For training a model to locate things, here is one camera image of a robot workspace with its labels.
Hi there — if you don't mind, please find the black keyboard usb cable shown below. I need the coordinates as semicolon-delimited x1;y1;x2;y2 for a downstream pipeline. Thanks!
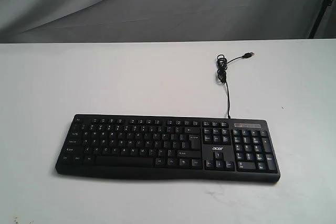
216;51;256;120

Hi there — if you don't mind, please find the black acer keyboard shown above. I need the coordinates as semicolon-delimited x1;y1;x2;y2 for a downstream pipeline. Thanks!
56;114;280;183

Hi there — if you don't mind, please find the black tripod stand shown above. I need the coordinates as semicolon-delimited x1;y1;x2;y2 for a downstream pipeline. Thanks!
308;0;334;39

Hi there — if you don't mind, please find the grey backdrop cloth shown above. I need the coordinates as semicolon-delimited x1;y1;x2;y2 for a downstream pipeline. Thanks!
1;0;323;43

